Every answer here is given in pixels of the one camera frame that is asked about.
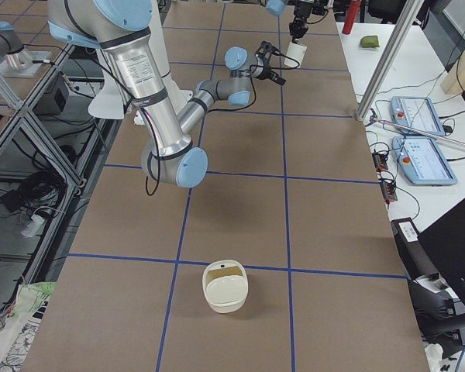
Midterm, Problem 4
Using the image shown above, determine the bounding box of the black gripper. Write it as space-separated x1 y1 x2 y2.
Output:
289 15 308 38
255 66 286 86

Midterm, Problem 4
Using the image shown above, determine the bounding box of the red bottle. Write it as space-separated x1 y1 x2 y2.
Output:
342 0 361 35

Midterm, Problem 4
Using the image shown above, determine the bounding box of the blue teach pendant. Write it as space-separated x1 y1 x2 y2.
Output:
391 136 457 186
391 96 446 136

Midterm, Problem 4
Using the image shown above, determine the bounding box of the aluminium frame post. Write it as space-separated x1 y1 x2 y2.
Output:
355 0 424 122

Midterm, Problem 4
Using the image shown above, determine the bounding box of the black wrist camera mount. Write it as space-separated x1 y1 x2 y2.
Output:
255 40 281 64

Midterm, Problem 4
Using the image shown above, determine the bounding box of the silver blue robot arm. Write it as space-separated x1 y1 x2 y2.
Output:
265 0 314 43
47 1 285 188

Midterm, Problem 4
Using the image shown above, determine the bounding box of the lower blue teach pendant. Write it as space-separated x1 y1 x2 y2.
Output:
391 136 457 186

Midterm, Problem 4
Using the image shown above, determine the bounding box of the cream white plastic basket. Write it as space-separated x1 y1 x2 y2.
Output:
201 260 249 314

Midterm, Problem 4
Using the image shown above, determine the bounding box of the black laptop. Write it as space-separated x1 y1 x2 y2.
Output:
418 198 465 304

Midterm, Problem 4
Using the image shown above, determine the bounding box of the upper blue teach pendant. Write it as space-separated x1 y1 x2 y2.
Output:
391 96 446 136

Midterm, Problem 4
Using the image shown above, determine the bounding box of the patterned cloth bag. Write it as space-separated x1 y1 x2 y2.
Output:
0 281 56 371

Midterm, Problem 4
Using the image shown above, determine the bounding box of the white ribbed plastic cup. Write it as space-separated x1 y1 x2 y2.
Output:
283 42 307 68

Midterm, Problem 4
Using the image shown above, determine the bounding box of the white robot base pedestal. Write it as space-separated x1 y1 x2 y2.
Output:
85 1 191 119

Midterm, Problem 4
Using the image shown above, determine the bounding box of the black braided camera cable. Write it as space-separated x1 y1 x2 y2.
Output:
96 57 300 197

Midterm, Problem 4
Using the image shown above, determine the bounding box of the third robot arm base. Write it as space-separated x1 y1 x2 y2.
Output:
0 21 40 78

